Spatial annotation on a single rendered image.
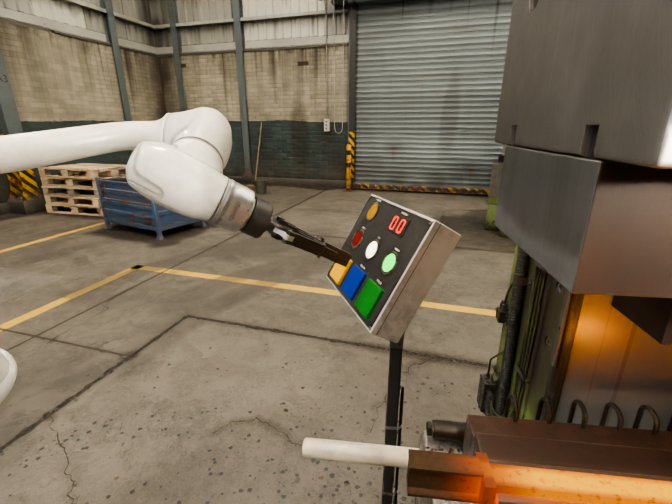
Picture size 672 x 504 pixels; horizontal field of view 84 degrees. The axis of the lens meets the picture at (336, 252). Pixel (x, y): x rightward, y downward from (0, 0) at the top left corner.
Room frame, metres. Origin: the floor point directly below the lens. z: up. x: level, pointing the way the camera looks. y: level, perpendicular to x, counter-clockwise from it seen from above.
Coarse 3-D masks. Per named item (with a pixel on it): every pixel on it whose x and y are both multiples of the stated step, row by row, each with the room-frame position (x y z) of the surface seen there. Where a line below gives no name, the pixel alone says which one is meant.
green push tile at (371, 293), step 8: (368, 280) 0.81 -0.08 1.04; (368, 288) 0.79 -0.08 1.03; (376, 288) 0.76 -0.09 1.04; (360, 296) 0.80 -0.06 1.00; (368, 296) 0.77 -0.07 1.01; (376, 296) 0.75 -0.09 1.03; (360, 304) 0.78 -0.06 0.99; (368, 304) 0.75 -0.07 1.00; (376, 304) 0.74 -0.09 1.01; (368, 312) 0.74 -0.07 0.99
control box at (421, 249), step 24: (360, 216) 1.04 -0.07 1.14; (384, 216) 0.93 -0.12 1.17; (408, 216) 0.84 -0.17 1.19; (360, 240) 0.96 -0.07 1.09; (384, 240) 0.86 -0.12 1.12; (408, 240) 0.78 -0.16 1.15; (432, 240) 0.74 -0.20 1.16; (456, 240) 0.76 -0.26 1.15; (360, 264) 0.89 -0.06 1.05; (408, 264) 0.73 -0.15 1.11; (432, 264) 0.75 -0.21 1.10; (336, 288) 0.93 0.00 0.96; (360, 288) 0.83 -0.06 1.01; (384, 288) 0.75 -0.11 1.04; (408, 288) 0.73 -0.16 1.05; (360, 312) 0.77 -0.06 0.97; (384, 312) 0.71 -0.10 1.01; (408, 312) 0.73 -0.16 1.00; (384, 336) 0.71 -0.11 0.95
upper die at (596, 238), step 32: (512, 160) 0.41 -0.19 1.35; (544, 160) 0.33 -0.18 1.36; (576, 160) 0.28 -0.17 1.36; (512, 192) 0.40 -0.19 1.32; (544, 192) 0.32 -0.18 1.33; (576, 192) 0.27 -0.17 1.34; (608, 192) 0.24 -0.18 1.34; (640, 192) 0.24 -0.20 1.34; (512, 224) 0.38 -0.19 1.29; (544, 224) 0.31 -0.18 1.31; (576, 224) 0.26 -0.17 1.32; (608, 224) 0.24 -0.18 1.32; (640, 224) 0.24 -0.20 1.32; (544, 256) 0.30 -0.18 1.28; (576, 256) 0.25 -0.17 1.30; (608, 256) 0.24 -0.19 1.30; (640, 256) 0.24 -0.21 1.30; (576, 288) 0.25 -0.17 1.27; (608, 288) 0.24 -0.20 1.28; (640, 288) 0.24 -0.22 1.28
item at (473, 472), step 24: (408, 456) 0.34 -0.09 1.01; (432, 456) 0.33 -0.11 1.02; (456, 456) 0.33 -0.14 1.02; (480, 456) 0.34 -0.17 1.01; (408, 480) 0.33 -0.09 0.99; (432, 480) 0.32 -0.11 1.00; (456, 480) 0.32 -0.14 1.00; (480, 480) 0.31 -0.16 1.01; (504, 480) 0.31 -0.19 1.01; (528, 480) 0.31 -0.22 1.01; (552, 480) 0.31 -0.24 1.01; (576, 480) 0.31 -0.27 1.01; (600, 480) 0.31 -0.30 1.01; (624, 480) 0.31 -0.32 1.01; (648, 480) 0.31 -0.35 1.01
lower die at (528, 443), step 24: (480, 432) 0.41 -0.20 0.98; (504, 432) 0.41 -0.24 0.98; (528, 432) 0.41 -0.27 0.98; (552, 432) 0.41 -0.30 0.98; (576, 432) 0.41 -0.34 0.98; (600, 432) 0.41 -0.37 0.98; (624, 432) 0.41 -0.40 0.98; (648, 432) 0.41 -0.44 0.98; (504, 456) 0.36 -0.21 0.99; (528, 456) 0.36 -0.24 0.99; (552, 456) 0.36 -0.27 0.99; (576, 456) 0.36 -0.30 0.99; (600, 456) 0.36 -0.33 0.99; (624, 456) 0.36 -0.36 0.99; (648, 456) 0.36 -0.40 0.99
